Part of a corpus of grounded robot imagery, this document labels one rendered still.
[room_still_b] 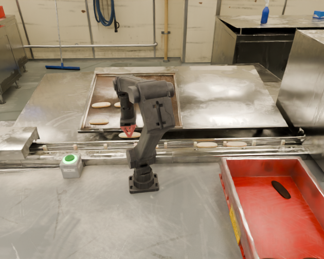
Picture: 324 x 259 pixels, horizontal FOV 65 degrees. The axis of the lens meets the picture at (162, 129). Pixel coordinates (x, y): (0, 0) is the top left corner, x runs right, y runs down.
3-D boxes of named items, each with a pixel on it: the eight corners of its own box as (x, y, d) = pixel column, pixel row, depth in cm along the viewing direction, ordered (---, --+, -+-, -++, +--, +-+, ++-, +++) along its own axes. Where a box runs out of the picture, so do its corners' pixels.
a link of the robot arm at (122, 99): (120, 95, 101) (134, 93, 103) (117, 88, 106) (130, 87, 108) (122, 111, 105) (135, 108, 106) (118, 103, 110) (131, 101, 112)
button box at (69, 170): (63, 184, 109) (57, 165, 103) (68, 171, 116) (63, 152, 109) (82, 184, 109) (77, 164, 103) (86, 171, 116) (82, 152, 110)
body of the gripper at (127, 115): (119, 126, 107) (118, 110, 103) (122, 113, 116) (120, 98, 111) (135, 125, 107) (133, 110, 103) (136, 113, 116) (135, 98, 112)
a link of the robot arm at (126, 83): (135, 108, 64) (175, 101, 67) (132, 85, 63) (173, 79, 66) (111, 90, 104) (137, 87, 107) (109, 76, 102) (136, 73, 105)
